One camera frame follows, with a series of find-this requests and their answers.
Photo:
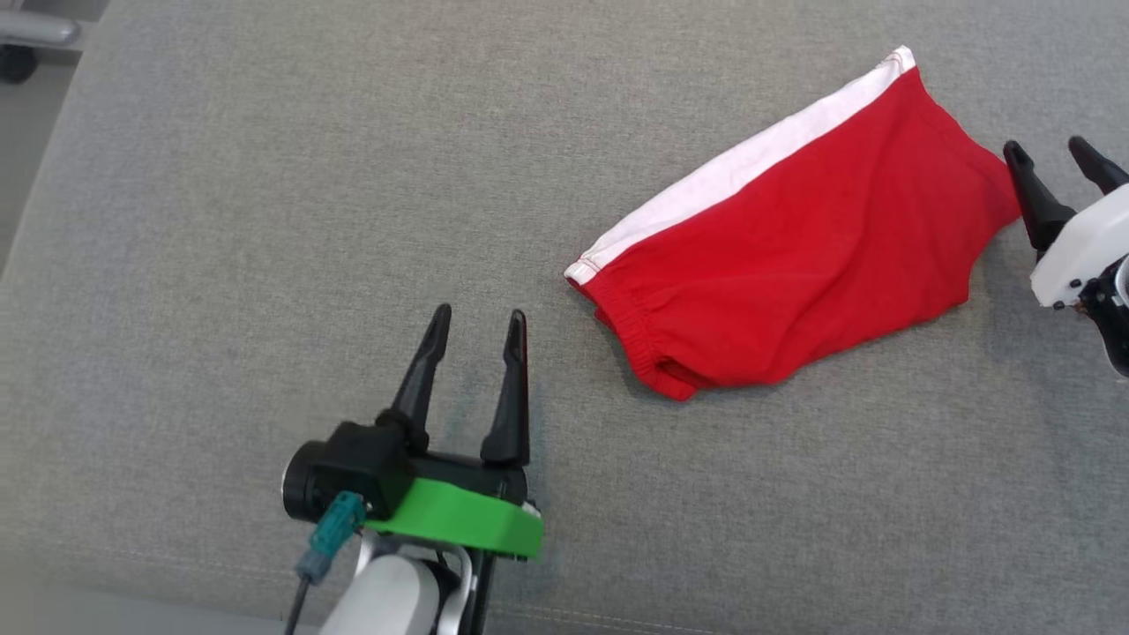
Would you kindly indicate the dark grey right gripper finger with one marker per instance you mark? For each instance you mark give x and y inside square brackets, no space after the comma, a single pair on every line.
[1098,168]
[1036,198]

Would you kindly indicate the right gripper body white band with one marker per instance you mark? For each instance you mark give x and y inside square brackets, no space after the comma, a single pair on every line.
[1080,251]

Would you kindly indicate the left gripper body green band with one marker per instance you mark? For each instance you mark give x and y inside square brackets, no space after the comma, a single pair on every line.
[467,516]

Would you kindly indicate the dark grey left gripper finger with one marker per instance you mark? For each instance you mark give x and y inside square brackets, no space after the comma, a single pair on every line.
[512,406]
[423,379]

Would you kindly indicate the red shorts with white stripe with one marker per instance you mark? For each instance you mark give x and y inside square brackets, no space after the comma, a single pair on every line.
[811,247]

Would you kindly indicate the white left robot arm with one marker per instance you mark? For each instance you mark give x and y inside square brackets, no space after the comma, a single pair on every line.
[388,595]

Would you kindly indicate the grey fabric sofa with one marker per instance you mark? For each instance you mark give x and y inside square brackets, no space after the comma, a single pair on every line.
[265,220]

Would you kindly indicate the black caster wheel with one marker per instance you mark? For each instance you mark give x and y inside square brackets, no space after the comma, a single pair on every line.
[16,63]

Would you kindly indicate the grey metal base leg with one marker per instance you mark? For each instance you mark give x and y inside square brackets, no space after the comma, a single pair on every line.
[35,29]

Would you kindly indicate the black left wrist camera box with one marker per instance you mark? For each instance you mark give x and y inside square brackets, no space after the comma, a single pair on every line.
[353,467]

